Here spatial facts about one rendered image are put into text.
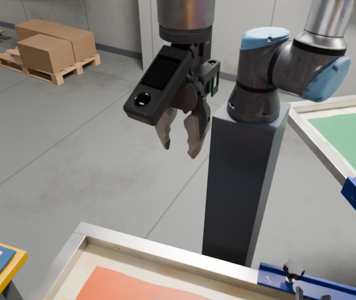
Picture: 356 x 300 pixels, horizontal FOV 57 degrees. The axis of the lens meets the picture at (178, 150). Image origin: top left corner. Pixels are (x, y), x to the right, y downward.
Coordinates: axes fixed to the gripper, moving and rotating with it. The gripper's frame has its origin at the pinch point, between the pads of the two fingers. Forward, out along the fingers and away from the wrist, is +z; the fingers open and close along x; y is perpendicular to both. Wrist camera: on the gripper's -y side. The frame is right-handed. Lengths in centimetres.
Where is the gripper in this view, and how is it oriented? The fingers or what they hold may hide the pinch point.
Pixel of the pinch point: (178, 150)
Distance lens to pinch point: 55.0
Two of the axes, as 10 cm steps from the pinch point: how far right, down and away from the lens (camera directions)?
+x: -8.7, -3.0, 3.8
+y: 4.9, -5.5, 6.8
